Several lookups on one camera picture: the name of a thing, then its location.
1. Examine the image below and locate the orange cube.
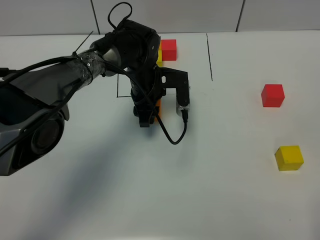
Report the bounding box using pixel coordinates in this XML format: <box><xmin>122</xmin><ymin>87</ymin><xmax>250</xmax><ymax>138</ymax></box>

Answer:
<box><xmin>154</xmin><ymin>99</ymin><xmax>162</xmax><ymax>123</ymax></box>

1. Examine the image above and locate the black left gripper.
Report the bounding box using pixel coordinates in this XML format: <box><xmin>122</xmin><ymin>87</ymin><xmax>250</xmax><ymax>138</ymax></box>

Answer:
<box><xmin>127</xmin><ymin>66</ymin><xmax>166</xmax><ymax>128</ymax></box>

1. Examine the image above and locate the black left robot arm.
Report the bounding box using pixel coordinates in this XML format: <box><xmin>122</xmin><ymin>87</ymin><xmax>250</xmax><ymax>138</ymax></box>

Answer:
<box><xmin>0</xmin><ymin>20</ymin><xmax>160</xmax><ymax>176</ymax></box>

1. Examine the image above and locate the red template cube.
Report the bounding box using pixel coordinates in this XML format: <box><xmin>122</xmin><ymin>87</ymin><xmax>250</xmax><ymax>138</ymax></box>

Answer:
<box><xmin>161</xmin><ymin>39</ymin><xmax>177</xmax><ymax>61</ymax></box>

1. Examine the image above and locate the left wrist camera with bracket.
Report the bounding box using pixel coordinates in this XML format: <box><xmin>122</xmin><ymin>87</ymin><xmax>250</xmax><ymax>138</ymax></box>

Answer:
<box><xmin>159</xmin><ymin>67</ymin><xmax>190</xmax><ymax>120</ymax></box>

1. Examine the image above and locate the yellow template cube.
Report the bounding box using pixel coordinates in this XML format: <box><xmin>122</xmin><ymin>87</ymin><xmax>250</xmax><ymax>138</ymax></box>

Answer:
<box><xmin>156</xmin><ymin>49</ymin><xmax>163</xmax><ymax>67</ymax></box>

